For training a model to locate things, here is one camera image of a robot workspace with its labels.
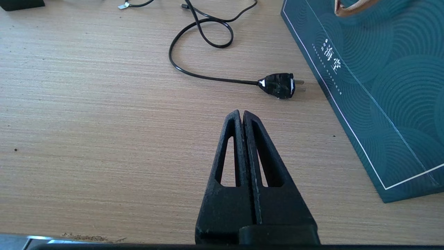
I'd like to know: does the dark teal gift bag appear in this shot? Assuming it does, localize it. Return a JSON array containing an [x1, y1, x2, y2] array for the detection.
[[280, 0, 444, 203]]

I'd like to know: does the black power cord with plug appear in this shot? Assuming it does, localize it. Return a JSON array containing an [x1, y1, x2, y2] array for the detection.
[[169, 0, 306, 100]]

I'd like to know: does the black cable with silver connector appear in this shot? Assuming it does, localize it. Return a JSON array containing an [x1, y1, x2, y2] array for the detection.
[[118, 0, 155, 10]]

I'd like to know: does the black clip charger with cable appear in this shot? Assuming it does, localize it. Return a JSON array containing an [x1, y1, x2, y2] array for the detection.
[[0, 0, 45, 11]]

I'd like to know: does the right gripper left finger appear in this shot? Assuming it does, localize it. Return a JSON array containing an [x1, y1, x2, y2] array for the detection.
[[195, 110, 256, 244]]

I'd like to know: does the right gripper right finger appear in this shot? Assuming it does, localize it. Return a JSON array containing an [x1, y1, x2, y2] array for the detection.
[[243, 110, 320, 244]]

